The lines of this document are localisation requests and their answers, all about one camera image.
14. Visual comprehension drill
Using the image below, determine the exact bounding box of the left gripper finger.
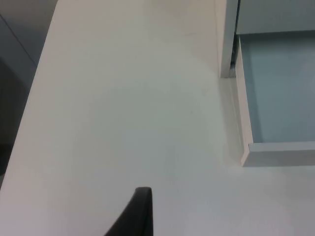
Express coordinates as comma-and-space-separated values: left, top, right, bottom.
103, 186, 155, 236

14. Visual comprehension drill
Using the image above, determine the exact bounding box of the grey drawer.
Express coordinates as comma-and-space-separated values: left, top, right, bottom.
233, 30, 315, 168

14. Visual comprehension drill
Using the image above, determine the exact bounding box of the grey chest of drawers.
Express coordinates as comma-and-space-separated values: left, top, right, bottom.
214, 0, 315, 79

